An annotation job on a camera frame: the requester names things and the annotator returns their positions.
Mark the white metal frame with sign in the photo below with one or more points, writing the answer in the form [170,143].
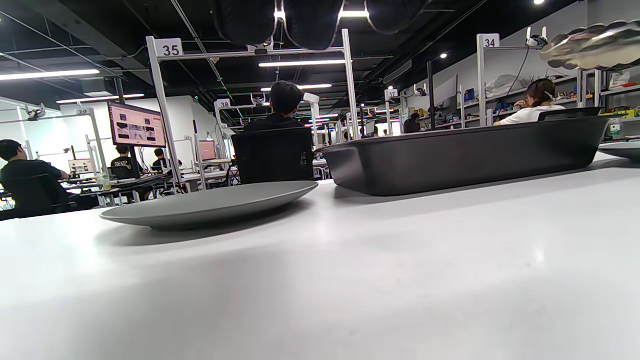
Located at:
[481,80]
[162,115]

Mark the storage shelves with items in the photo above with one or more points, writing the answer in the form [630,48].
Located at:
[620,95]

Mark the black mesh chair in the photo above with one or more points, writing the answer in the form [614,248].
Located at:
[272,155]

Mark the grey round plate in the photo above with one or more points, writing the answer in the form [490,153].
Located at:
[210,205]
[622,150]

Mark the black computer monitor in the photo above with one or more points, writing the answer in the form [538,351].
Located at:
[136,125]

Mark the person's left hand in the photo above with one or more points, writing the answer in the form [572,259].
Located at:
[312,22]

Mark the dark metal baking tray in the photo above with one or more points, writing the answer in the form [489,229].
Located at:
[465,155]

